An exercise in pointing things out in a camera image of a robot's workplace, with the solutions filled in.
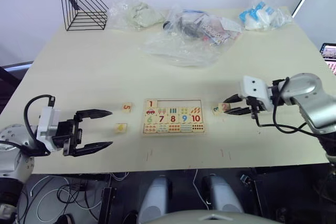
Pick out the clear bag with cloth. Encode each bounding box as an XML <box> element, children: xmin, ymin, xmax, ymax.
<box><xmin>107</xmin><ymin>0</ymin><xmax>169</xmax><ymax>31</ymax></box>

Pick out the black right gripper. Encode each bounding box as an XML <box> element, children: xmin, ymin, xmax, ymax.
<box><xmin>222</xmin><ymin>93</ymin><xmax>265</xmax><ymax>121</ymax></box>

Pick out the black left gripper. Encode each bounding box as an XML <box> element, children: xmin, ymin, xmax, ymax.
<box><xmin>52</xmin><ymin>109</ymin><xmax>114</xmax><ymax>157</ymax></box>

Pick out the white floor cable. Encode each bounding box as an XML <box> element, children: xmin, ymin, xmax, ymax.
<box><xmin>28</xmin><ymin>175</ymin><xmax>103</xmax><ymax>222</ymax></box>

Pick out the clear bag with blue packets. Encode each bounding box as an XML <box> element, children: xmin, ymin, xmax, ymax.
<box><xmin>237</xmin><ymin>0</ymin><xmax>295</xmax><ymax>32</ymax></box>

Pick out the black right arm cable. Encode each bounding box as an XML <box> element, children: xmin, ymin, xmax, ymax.
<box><xmin>251</xmin><ymin>77</ymin><xmax>320</xmax><ymax>137</ymax></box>

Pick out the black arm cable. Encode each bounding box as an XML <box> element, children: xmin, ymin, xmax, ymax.
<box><xmin>251</xmin><ymin>77</ymin><xmax>320</xmax><ymax>137</ymax></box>
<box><xmin>0</xmin><ymin>94</ymin><xmax>56</xmax><ymax>158</ymax></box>

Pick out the wooden number puzzle board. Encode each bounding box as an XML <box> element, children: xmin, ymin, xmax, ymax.
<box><xmin>142</xmin><ymin>99</ymin><xmax>206</xmax><ymax>137</ymax></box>

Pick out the large clear plastic bag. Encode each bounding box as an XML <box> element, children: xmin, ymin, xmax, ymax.
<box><xmin>139</xmin><ymin>5</ymin><xmax>243</xmax><ymax>68</ymax></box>

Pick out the grey green cloth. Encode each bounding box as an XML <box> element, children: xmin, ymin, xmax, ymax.
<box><xmin>125</xmin><ymin>0</ymin><xmax>165</xmax><ymax>28</ymax></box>

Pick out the dark side furniture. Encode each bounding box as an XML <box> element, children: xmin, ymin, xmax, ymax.
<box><xmin>0</xmin><ymin>60</ymin><xmax>34</xmax><ymax>116</ymax></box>

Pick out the yellow number 4 tile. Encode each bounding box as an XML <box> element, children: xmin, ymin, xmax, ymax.
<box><xmin>114</xmin><ymin>123</ymin><xmax>129</xmax><ymax>134</ymax></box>

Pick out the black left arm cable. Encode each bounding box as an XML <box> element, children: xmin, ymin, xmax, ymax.
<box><xmin>0</xmin><ymin>94</ymin><xmax>56</xmax><ymax>158</ymax></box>

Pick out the grey rounded shell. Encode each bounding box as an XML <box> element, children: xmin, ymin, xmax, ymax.
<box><xmin>138</xmin><ymin>176</ymin><xmax>169</xmax><ymax>222</ymax></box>
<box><xmin>206</xmin><ymin>175</ymin><xmax>245</xmax><ymax>215</ymax></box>

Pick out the black wire file rack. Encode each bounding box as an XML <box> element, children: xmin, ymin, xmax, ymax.
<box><xmin>60</xmin><ymin>0</ymin><xmax>109</xmax><ymax>32</ymax></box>

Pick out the black floor cable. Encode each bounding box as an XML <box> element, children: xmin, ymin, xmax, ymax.
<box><xmin>56</xmin><ymin>179</ymin><xmax>103</xmax><ymax>212</ymax></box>

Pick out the grey curved cover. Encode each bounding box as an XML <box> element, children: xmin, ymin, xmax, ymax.
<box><xmin>146</xmin><ymin>209</ymin><xmax>285</xmax><ymax>224</ymax></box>

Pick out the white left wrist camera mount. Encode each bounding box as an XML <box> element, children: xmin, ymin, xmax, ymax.
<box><xmin>36</xmin><ymin>106</ymin><xmax>61</xmax><ymax>153</ymax></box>

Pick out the laptop screen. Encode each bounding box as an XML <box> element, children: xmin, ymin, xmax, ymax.
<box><xmin>319</xmin><ymin>42</ymin><xmax>336</xmax><ymax>76</ymax></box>

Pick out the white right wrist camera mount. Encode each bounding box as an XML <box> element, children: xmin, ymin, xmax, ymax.
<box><xmin>239</xmin><ymin>75</ymin><xmax>275</xmax><ymax>112</ymax></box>

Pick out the black table leg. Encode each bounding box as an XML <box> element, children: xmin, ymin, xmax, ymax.
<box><xmin>99</xmin><ymin>187</ymin><xmax>118</xmax><ymax>224</ymax></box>

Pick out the thin white hanging cable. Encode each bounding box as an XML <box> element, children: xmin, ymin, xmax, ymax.
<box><xmin>192</xmin><ymin>168</ymin><xmax>211</xmax><ymax>209</ymax></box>

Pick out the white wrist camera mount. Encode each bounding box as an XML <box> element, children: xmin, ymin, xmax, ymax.
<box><xmin>239</xmin><ymin>75</ymin><xmax>275</xmax><ymax>112</ymax></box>
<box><xmin>36</xmin><ymin>106</ymin><xmax>61</xmax><ymax>153</ymax></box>

